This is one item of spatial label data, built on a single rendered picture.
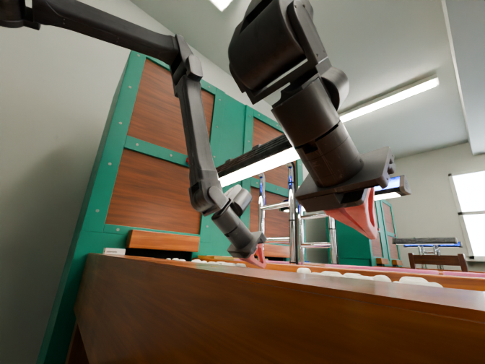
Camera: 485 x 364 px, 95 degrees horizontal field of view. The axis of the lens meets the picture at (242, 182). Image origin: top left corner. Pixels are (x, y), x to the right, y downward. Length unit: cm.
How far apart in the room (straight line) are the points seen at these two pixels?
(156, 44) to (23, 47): 159
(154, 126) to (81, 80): 107
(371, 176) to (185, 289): 20
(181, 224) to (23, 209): 103
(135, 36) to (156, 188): 64
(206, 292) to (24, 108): 192
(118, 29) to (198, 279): 62
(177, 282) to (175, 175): 95
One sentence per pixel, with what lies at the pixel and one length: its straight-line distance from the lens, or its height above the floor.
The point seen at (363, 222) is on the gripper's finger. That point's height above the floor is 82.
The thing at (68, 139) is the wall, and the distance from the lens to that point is 197.
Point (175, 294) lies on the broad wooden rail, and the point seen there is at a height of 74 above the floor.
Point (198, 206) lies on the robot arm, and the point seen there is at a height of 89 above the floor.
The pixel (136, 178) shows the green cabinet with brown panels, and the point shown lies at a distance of 110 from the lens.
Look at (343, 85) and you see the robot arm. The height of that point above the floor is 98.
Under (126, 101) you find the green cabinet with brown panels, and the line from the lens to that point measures 122.
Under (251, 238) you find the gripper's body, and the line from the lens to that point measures 59.
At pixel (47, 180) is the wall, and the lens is 188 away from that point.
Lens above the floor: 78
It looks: 19 degrees up
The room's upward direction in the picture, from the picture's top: 3 degrees clockwise
